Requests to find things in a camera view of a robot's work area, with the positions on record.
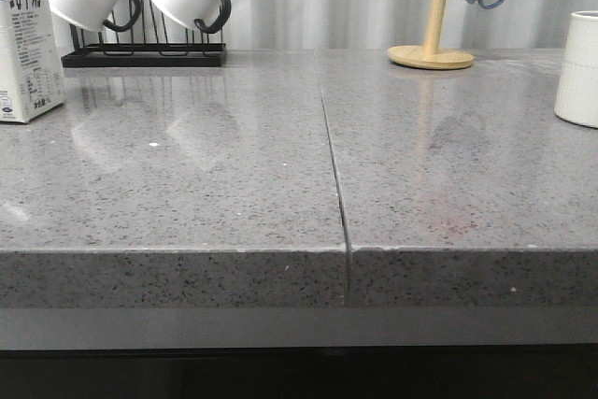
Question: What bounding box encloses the wooden mug tree stand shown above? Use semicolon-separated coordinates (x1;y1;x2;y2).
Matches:
387;0;474;70

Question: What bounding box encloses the black wire mug rack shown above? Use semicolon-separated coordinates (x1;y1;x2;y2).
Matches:
62;0;227;68

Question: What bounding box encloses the cream HOME mug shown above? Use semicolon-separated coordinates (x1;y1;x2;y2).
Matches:
554;10;597;128

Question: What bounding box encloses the blue white milk carton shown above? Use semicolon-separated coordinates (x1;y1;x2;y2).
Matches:
1;0;64;123

